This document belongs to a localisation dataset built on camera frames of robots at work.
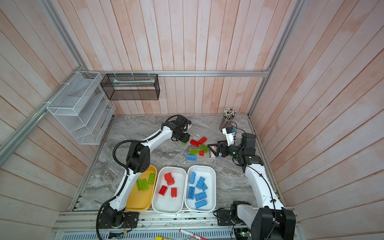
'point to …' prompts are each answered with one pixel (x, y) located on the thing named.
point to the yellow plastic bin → (144, 195)
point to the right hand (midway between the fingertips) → (214, 144)
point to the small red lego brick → (202, 153)
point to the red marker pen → (190, 234)
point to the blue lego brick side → (191, 157)
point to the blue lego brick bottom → (191, 192)
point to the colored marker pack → (215, 148)
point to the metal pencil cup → (228, 114)
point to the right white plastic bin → (209, 173)
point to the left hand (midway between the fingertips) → (185, 139)
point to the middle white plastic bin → (170, 190)
